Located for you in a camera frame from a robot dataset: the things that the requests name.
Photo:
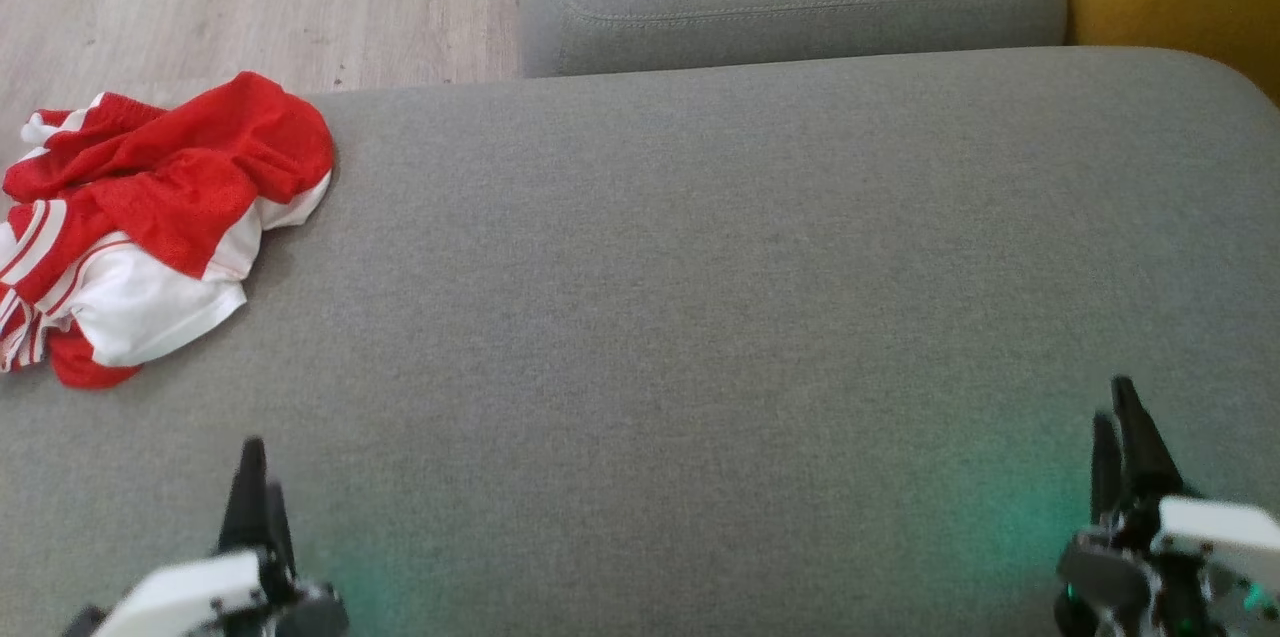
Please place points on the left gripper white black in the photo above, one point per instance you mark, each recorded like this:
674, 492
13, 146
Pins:
190, 597

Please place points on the red jersey with number 23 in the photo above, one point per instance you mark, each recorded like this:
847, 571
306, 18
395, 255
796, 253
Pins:
150, 312

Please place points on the large grey sofa seat cushion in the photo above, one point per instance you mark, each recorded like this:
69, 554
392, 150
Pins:
700, 317

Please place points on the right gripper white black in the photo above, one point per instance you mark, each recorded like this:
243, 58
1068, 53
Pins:
1200, 557

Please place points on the red mesh shorts white stripe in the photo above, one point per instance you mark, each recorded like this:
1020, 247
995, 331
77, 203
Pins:
190, 167

